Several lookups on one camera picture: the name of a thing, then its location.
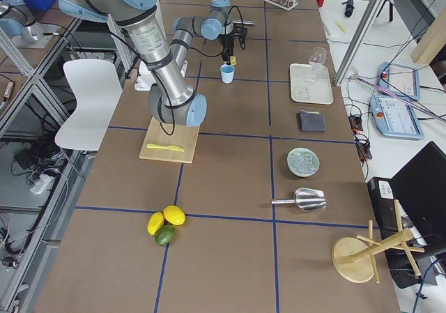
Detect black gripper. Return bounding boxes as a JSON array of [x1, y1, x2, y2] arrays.
[[219, 26, 247, 64]]

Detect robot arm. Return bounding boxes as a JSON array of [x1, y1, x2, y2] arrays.
[[1, 0, 51, 49], [59, 0, 247, 127]]

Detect light blue cup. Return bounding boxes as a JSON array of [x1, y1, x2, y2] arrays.
[[220, 64, 235, 84]]

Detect yellow lemon right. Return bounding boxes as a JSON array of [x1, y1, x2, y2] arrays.
[[163, 205, 186, 226]]

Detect yellow lemon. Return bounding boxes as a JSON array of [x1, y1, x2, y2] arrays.
[[163, 205, 186, 226], [146, 212, 164, 236]]

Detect yellow lemon left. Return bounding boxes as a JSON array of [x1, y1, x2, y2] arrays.
[[146, 212, 164, 236]]

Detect cream bear tray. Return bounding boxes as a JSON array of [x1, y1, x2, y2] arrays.
[[289, 63, 334, 105]]

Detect clear wine glass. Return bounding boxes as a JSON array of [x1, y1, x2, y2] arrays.
[[307, 47, 327, 83]]

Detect wooden cutting board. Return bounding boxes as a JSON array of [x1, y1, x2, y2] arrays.
[[139, 118, 199, 164]]

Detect grey folded cloth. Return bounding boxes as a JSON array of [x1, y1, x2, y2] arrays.
[[296, 110, 326, 132]]

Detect yellow plastic knife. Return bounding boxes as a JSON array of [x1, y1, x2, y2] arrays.
[[146, 144, 185, 153]]

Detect green bowl of ice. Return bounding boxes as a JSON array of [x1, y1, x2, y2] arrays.
[[286, 148, 320, 178]]

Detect white chair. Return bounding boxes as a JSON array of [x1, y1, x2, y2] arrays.
[[55, 59, 123, 151]]

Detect black power strip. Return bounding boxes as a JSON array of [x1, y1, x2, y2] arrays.
[[348, 114, 372, 162]]

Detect metal ice scoop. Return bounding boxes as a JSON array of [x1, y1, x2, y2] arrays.
[[271, 188, 328, 212]]

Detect far teach pendant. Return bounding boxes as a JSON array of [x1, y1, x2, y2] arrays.
[[377, 62, 421, 100]]

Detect teach pendant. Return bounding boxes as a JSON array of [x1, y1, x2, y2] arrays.
[[377, 62, 421, 100], [370, 95, 424, 140]]

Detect near teach pendant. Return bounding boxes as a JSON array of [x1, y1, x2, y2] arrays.
[[370, 95, 424, 140]]

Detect black computer box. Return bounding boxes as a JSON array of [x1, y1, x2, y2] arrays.
[[367, 176, 419, 237]]

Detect black monitor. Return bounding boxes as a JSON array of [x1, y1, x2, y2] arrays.
[[390, 142, 445, 243]]

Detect wooden mug tree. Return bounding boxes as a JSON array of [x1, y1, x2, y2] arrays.
[[331, 199, 424, 284]]

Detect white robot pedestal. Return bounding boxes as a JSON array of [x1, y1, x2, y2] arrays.
[[134, 61, 155, 91]]

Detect aluminium frame post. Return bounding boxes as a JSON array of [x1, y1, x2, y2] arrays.
[[334, 0, 384, 86]]

